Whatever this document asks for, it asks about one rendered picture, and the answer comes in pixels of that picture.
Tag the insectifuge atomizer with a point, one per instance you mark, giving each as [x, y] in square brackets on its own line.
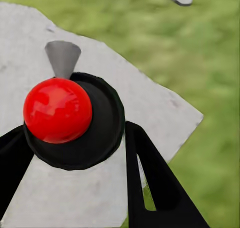
[75, 120]

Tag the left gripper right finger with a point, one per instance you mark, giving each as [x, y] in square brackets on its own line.
[174, 208]

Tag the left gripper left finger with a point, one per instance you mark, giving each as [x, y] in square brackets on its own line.
[15, 157]

